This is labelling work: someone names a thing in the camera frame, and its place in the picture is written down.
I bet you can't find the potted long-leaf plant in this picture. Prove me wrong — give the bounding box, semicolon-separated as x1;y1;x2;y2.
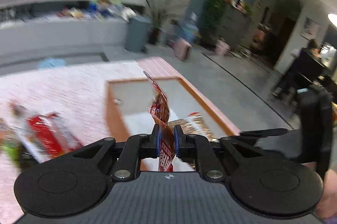
145;0;177;45

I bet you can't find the red white snack box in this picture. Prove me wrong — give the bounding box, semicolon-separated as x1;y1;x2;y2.
10;102;83;163

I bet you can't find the grey trash bin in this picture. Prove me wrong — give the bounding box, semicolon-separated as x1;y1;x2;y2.
124;17;151;53

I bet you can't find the pink lace tablecloth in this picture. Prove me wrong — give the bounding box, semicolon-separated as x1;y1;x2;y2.
0;56;182;224

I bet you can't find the red brown snack packet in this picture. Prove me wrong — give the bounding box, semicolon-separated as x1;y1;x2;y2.
143;71;175;172

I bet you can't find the grey TV console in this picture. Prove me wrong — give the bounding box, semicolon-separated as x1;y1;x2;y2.
0;0;146;67

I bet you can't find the person in dark clothes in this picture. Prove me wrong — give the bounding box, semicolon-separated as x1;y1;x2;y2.
271;39;326;102

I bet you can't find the orange storage box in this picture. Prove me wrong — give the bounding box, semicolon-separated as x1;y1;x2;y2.
104;76;241;172

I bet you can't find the brown snack bag in box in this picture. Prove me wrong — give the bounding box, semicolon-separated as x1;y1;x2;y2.
168;112;215;140

